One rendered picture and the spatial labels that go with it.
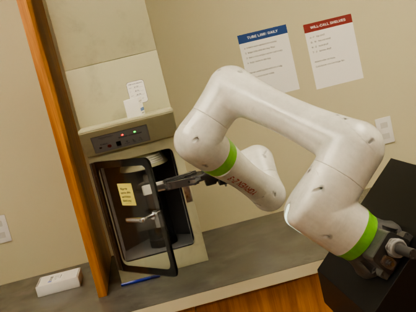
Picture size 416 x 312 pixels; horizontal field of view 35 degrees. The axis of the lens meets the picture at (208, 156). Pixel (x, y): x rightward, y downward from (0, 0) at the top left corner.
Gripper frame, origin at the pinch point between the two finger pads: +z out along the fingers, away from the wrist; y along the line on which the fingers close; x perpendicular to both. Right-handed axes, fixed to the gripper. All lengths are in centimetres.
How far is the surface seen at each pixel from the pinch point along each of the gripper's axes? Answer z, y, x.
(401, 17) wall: -118, -62, -34
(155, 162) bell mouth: -2.3, -21.2, -4.9
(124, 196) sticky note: 10.4, -6.4, 1.5
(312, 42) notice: -78, -62, -32
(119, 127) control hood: 6.3, -8.1, -20.9
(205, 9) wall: -38, -62, -55
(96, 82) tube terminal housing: 10.4, -18.6, -36.9
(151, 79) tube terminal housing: -8.3, -18.6, -33.5
